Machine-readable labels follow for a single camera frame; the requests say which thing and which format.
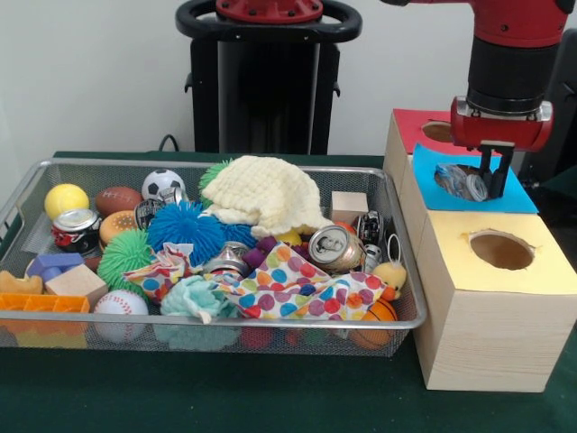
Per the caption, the small white baseball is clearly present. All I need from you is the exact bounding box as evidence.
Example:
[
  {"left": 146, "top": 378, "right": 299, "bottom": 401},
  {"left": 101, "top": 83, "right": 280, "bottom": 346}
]
[{"left": 93, "top": 290, "right": 150, "bottom": 342}]

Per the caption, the clear wire mesh bin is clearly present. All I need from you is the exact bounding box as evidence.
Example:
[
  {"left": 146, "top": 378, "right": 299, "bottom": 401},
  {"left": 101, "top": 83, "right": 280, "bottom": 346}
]
[{"left": 0, "top": 159, "right": 428, "bottom": 355}]

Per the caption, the red and silver can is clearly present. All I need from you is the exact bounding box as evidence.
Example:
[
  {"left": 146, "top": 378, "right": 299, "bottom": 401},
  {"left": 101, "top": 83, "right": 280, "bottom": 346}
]
[{"left": 51, "top": 209, "right": 102, "bottom": 253}]

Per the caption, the white knitted cloth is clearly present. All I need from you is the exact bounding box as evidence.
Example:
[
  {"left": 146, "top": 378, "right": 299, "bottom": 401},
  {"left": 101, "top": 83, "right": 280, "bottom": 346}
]
[{"left": 200, "top": 155, "right": 333, "bottom": 240}]

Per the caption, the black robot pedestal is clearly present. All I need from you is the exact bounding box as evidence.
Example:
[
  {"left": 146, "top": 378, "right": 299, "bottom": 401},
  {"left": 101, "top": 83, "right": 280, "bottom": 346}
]
[{"left": 176, "top": 0, "right": 363, "bottom": 154}]

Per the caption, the black upright panel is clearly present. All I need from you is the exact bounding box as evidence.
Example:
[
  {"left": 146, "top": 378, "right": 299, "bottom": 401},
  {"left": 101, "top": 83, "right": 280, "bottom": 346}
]
[{"left": 526, "top": 29, "right": 577, "bottom": 195}]

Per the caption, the green cloth side table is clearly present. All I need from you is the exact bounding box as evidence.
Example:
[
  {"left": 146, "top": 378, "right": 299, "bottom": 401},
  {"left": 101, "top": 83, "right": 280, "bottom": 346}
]
[{"left": 539, "top": 165, "right": 577, "bottom": 201}]

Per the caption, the crushed silver can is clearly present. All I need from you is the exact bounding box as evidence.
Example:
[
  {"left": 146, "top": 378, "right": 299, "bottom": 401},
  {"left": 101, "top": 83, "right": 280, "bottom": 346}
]
[{"left": 308, "top": 224, "right": 366, "bottom": 274}]

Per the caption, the polka dot cloth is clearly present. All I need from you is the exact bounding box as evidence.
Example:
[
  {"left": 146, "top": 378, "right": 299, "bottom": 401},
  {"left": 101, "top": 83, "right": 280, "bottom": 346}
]
[{"left": 216, "top": 242, "right": 390, "bottom": 321}]

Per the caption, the blue spiky ball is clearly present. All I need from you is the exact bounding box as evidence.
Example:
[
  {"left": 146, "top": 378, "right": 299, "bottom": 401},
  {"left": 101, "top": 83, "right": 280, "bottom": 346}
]
[{"left": 147, "top": 200, "right": 226, "bottom": 267}]

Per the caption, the orange toy building block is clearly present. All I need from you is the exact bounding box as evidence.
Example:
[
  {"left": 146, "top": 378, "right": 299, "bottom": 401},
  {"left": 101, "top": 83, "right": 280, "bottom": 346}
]
[{"left": 0, "top": 291, "right": 89, "bottom": 348}]

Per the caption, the green spiky ball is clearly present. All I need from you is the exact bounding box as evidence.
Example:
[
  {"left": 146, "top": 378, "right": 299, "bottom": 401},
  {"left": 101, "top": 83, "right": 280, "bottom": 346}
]
[{"left": 97, "top": 228, "right": 154, "bottom": 291}]

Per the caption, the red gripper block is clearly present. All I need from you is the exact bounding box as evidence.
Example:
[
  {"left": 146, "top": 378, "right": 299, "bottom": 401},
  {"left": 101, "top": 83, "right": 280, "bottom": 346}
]
[{"left": 451, "top": 97, "right": 554, "bottom": 200}]

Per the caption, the smooth yellow ball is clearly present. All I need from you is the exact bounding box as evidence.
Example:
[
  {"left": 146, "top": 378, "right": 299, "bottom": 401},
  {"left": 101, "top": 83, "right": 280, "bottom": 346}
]
[{"left": 45, "top": 183, "right": 91, "bottom": 220}]

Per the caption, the wooden box with three holes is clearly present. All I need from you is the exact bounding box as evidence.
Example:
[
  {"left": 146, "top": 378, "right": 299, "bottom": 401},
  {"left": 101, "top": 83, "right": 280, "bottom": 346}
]
[{"left": 382, "top": 108, "right": 577, "bottom": 391}]

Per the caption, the clear plastic bottle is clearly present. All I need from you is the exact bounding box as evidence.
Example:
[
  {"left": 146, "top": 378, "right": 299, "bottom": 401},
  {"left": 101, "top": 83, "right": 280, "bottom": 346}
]
[{"left": 439, "top": 162, "right": 490, "bottom": 202}]

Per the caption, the plain wooden cube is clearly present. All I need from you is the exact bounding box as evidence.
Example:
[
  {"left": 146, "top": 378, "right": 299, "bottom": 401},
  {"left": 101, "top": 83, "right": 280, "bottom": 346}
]
[{"left": 42, "top": 263, "right": 106, "bottom": 308}]

